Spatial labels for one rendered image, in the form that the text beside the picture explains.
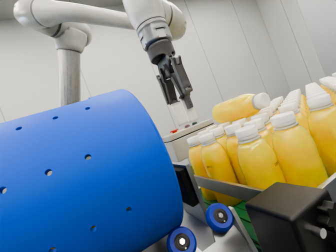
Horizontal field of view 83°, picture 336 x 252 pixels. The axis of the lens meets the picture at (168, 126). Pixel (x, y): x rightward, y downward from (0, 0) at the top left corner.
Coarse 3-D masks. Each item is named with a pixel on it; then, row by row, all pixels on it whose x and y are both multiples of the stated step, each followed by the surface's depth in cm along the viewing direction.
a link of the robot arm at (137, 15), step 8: (128, 0) 50; (136, 0) 49; (144, 0) 49; (152, 0) 50; (160, 0) 52; (128, 8) 51; (136, 8) 50; (144, 8) 49; (152, 8) 50; (160, 8) 51; (168, 8) 56; (128, 16) 53; (136, 16) 50; (144, 16) 50; (152, 16) 50; (160, 16) 51; (168, 16) 57; (136, 24) 52; (168, 24) 59
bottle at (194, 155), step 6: (192, 144) 53; (198, 144) 52; (192, 150) 52; (198, 150) 52; (192, 156) 52; (198, 156) 51; (192, 162) 53; (198, 162) 51; (198, 168) 52; (198, 174) 52; (204, 174) 51; (204, 192) 52; (210, 192) 51; (210, 198) 52
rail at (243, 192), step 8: (200, 176) 50; (200, 184) 50; (208, 184) 46; (216, 184) 43; (224, 184) 40; (232, 184) 38; (240, 184) 36; (224, 192) 41; (232, 192) 39; (240, 192) 36; (248, 192) 34; (256, 192) 32; (248, 200) 35
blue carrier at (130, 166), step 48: (96, 96) 31; (0, 144) 22; (48, 144) 22; (96, 144) 23; (144, 144) 25; (0, 192) 20; (48, 192) 20; (96, 192) 22; (144, 192) 24; (0, 240) 18; (48, 240) 20; (96, 240) 22; (144, 240) 26
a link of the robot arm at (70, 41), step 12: (72, 24) 87; (84, 24) 93; (60, 36) 86; (72, 36) 88; (84, 36) 93; (60, 48) 89; (72, 48) 90; (60, 60) 90; (72, 60) 91; (60, 72) 91; (72, 72) 92; (60, 84) 91; (72, 84) 92; (60, 96) 92; (72, 96) 93
